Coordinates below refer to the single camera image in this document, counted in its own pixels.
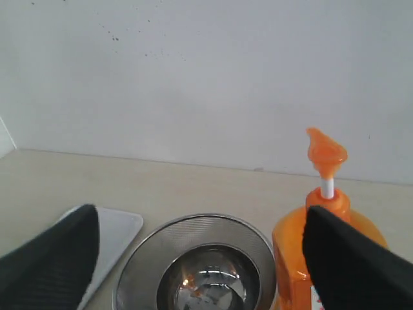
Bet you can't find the small stainless steel bowl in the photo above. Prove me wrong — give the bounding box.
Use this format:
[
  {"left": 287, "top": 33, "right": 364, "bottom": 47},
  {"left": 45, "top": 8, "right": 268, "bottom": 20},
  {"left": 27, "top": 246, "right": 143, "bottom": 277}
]
[{"left": 156, "top": 244, "right": 261, "bottom": 309}]

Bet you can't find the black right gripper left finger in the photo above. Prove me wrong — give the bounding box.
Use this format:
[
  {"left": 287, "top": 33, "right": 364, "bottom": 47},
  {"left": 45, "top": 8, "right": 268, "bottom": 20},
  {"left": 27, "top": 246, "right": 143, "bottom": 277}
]
[{"left": 1, "top": 204, "right": 99, "bottom": 309}]

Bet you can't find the orange pump soap bottle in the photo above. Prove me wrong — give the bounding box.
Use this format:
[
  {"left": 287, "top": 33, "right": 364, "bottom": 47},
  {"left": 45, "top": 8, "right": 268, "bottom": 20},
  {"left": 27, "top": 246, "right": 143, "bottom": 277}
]
[{"left": 272, "top": 127, "right": 388, "bottom": 309}]

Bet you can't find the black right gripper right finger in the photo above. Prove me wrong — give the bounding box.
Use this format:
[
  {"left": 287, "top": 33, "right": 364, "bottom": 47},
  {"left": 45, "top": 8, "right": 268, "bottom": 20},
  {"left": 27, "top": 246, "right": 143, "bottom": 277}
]
[{"left": 302, "top": 206, "right": 412, "bottom": 309}]

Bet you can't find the white rectangular foam tray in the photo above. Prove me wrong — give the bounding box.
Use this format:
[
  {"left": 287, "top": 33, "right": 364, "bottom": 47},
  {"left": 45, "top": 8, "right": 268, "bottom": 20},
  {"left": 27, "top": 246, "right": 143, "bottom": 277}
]
[{"left": 78, "top": 207, "right": 144, "bottom": 309}]

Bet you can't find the steel mesh colander basket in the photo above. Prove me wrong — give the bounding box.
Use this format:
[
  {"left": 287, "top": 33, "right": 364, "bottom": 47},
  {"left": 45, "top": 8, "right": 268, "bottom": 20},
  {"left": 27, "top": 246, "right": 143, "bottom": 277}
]
[{"left": 112, "top": 213, "right": 277, "bottom": 309}]

